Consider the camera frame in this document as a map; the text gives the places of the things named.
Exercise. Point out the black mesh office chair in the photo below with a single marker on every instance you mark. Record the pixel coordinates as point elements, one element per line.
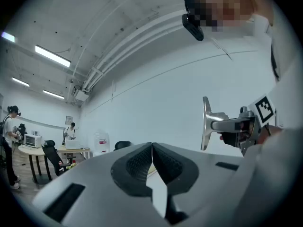
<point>50,152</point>

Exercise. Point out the pile of clear water jugs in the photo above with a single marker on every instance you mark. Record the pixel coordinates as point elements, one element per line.
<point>101,141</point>

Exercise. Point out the person's light sweatshirt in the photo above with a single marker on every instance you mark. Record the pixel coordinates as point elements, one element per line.
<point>288,103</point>

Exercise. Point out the white air conditioner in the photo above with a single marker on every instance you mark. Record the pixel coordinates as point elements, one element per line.
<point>81,96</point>

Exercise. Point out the yellow-green cloth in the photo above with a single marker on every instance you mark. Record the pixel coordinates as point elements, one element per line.
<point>73,165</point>

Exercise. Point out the person's head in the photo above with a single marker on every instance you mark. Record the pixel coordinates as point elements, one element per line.
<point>225,6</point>

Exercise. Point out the wooden desk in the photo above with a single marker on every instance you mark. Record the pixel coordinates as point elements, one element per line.
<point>71,150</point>

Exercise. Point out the framed wall poster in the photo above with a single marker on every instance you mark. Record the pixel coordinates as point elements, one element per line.
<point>68,119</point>

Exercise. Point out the white ceiling pipe run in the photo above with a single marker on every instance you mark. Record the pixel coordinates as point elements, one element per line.
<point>98,72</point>

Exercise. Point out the black high-back office chair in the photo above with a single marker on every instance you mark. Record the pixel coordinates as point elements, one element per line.
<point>123,144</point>

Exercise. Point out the round wooden table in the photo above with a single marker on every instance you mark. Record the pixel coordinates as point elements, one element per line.
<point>30,150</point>

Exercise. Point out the ceiling strip light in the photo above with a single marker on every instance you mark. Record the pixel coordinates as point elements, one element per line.
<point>20,81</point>
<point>8,37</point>
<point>53,94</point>
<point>53,55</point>

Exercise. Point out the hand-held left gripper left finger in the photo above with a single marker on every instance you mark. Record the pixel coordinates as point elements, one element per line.
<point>94,193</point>

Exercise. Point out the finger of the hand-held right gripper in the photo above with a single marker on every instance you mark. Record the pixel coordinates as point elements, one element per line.
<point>223,124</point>
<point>229,139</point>

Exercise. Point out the white microwave oven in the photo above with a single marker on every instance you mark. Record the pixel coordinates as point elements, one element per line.
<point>32,141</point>

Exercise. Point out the person's right forearm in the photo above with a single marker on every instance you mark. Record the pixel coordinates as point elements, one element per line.
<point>270,133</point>

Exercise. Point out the black head-worn camera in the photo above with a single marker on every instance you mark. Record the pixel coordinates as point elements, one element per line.
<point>193,28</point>

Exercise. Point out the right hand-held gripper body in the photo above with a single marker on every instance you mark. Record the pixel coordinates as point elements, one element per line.
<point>264,110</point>

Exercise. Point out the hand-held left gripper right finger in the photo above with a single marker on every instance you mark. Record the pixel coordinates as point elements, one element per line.
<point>201,181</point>

